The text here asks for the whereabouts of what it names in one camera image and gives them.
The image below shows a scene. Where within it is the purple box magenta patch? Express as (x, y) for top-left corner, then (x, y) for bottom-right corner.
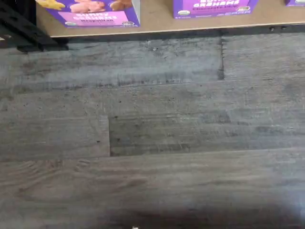
(173, 0), (259, 19)

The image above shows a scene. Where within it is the purple box green patch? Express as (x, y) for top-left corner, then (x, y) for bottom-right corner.
(285, 0), (305, 7)

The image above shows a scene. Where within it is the black metal shelf rack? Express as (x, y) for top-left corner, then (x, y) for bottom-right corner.
(0, 0), (305, 53)

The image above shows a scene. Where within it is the brown shelf board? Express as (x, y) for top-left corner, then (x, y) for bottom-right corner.
(35, 0), (305, 38)

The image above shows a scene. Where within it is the purple box pink patch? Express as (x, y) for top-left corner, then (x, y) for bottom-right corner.
(35, 0), (141, 29)

